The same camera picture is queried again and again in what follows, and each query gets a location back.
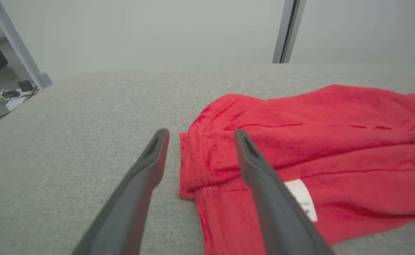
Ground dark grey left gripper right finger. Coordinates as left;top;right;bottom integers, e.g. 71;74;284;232
233;129;336;255

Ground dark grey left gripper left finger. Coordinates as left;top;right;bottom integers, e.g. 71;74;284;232
71;128;170;255

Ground red white basketball jersey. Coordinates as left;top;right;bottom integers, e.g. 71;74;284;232
178;84;415;255

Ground grey fabric sofa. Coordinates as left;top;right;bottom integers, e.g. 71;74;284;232
0;63;415;255

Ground black power adapter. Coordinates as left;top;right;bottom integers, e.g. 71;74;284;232
17;80;35;93

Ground grey metal desk leg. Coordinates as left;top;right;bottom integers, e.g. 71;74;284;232
0;0;53;89

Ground grey partition post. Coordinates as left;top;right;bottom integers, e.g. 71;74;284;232
272;0;307;64

